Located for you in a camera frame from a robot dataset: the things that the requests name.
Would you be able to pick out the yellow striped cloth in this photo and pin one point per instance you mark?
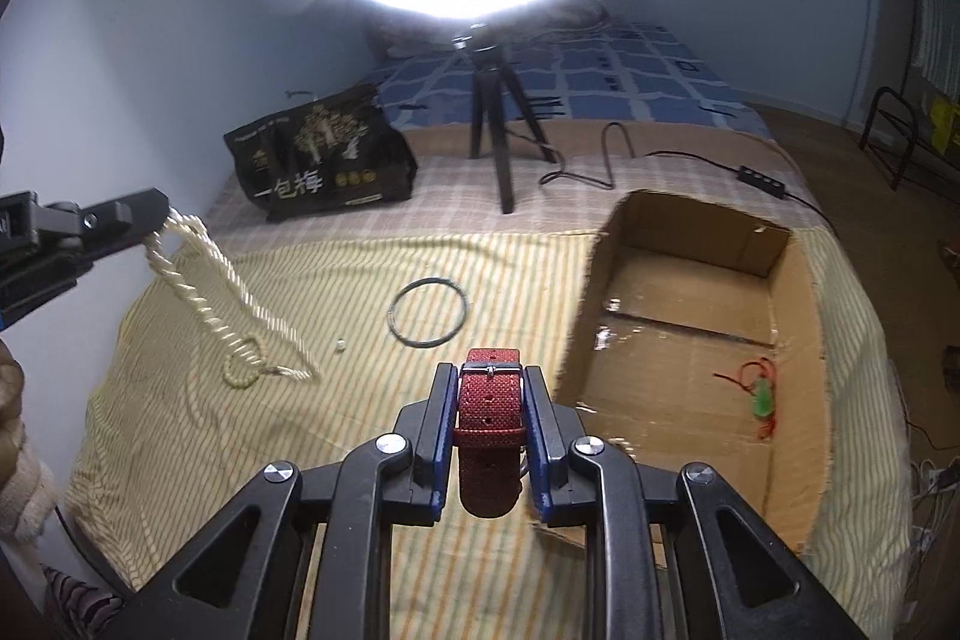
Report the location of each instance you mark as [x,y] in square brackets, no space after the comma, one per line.
[225,430]

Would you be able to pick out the yellow tag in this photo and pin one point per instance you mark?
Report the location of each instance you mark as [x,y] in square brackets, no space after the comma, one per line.
[943,126]

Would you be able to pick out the checkered bed sheet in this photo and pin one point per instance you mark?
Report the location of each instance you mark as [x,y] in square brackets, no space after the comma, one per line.
[450,197]

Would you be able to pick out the white hanging cloth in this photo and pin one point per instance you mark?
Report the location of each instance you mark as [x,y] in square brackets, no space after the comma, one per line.
[937,25]

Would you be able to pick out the black metal rack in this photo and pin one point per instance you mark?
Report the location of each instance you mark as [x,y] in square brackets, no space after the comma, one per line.
[894,175]

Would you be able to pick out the dark striped cloth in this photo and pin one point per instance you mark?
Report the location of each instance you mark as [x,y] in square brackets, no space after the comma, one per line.
[79,606]

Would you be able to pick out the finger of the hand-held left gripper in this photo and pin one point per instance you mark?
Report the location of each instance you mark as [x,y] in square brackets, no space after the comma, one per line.
[120,214]

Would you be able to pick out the cardboard box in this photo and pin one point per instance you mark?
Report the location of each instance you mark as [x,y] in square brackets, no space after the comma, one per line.
[675,370]

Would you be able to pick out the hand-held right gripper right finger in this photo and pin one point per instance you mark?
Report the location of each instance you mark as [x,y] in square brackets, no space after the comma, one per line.
[535,445]

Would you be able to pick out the black tripod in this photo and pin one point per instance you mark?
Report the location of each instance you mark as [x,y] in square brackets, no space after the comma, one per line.
[491,108]

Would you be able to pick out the black bangle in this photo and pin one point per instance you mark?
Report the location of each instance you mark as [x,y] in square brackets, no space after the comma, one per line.
[429,281]

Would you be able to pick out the blue patterned blanket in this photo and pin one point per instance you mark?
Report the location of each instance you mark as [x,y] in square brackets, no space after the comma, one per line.
[600,85]

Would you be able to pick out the black snack bag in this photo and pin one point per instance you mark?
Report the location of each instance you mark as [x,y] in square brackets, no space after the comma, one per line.
[315,160]

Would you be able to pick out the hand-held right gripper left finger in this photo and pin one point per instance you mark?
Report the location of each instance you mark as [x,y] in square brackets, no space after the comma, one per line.
[447,430]

